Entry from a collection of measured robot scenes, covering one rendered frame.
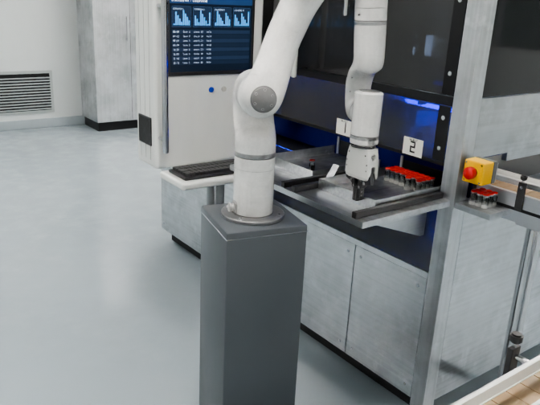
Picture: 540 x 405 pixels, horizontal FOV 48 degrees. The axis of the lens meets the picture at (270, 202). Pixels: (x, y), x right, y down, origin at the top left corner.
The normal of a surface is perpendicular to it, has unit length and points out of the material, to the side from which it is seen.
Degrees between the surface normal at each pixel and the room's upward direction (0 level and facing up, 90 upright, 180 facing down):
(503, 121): 90
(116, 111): 90
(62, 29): 90
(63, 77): 90
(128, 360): 0
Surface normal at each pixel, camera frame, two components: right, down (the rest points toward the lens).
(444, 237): -0.80, 0.16
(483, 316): 0.60, 0.29
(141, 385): 0.04, -0.94
